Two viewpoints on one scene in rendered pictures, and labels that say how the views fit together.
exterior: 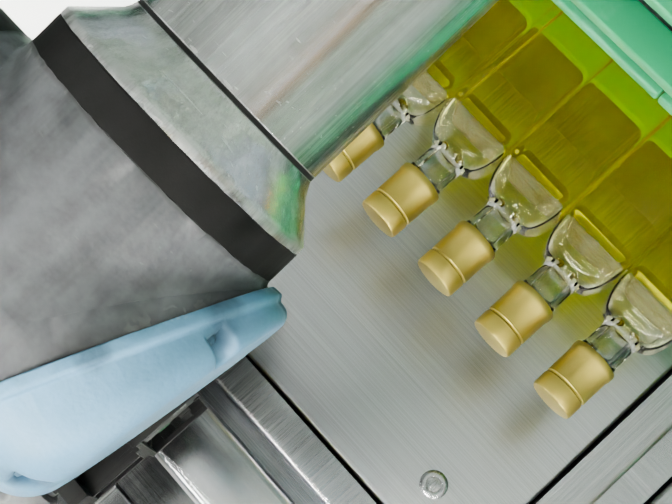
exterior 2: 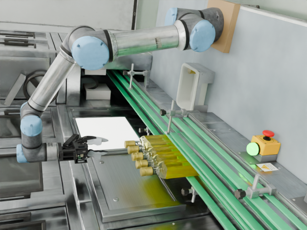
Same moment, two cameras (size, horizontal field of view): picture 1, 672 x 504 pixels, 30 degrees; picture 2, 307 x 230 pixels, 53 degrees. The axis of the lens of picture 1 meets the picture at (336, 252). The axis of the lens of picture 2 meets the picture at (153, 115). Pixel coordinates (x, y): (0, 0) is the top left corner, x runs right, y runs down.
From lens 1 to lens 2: 0.99 m
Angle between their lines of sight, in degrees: 53
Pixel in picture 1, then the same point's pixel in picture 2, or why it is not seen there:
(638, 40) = (177, 138)
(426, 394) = (123, 190)
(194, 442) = (80, 181)
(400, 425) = (115, 191)
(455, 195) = not seen: hidden behind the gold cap
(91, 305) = (93, 36)
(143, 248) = (100, 36)
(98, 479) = (65, 155)
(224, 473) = (82, 185)
